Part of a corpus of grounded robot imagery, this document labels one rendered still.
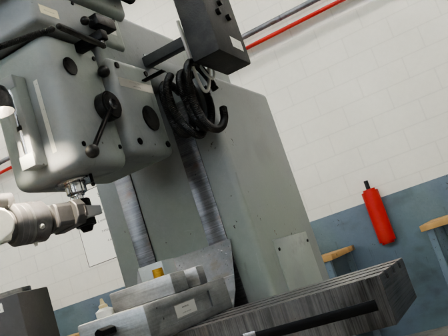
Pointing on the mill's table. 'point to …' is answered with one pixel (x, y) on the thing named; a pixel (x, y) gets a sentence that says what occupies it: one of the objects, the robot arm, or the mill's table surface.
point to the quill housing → (61, 115)
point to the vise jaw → (149, 291)
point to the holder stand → (27, 313)
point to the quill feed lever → (109, 109)
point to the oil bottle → (104, 310)
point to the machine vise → (169, 309)
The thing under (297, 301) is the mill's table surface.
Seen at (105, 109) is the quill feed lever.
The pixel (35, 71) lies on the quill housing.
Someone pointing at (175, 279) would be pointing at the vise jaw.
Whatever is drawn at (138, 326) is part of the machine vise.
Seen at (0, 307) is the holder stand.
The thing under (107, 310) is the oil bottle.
